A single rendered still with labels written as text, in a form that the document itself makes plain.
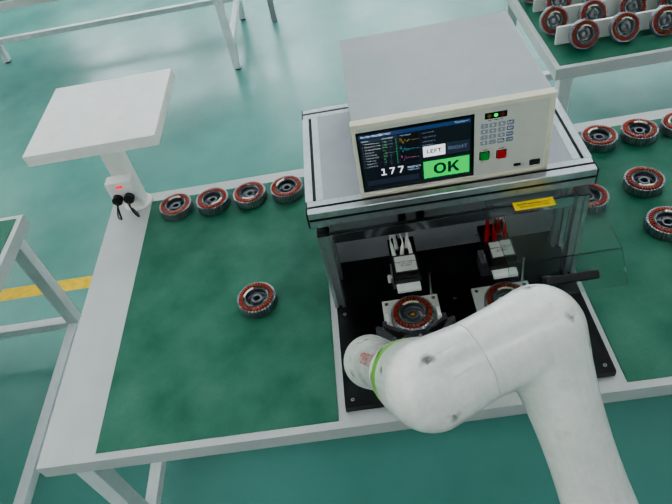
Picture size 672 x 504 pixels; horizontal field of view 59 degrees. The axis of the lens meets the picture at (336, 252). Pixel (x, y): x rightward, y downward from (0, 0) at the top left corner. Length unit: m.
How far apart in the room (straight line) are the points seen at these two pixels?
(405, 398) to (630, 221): 1.27
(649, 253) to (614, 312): 0.24
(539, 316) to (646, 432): 1.62
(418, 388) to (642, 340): 0.98
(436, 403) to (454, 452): 1.51
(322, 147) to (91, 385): 0.90
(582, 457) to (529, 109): 0.75
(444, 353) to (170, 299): 1.22
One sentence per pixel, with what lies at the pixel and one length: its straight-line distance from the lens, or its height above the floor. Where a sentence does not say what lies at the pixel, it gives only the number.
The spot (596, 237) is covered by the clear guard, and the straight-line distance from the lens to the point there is 1.40.
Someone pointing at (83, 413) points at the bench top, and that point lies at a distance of 1.74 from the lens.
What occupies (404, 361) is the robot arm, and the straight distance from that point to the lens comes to 0.76.
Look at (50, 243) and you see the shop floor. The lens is 3.57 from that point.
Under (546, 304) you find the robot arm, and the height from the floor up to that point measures 1.43.
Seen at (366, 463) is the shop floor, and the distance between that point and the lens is 2.25.
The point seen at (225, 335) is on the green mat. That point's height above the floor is 0.75.
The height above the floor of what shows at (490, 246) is 0.92.
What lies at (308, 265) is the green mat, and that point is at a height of 0.75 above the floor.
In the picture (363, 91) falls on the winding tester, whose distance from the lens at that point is 1.40.
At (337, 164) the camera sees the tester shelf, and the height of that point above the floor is 1.11.
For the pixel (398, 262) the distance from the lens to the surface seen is 1.52.
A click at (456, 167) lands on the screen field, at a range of 1.40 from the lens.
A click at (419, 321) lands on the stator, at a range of 1.53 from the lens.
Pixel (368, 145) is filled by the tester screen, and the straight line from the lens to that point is 1.32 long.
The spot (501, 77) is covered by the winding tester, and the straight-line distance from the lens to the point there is 1.40.
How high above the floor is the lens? 2.05
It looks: 46 degrees down
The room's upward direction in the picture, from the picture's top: 13 degrees counter-clockwise
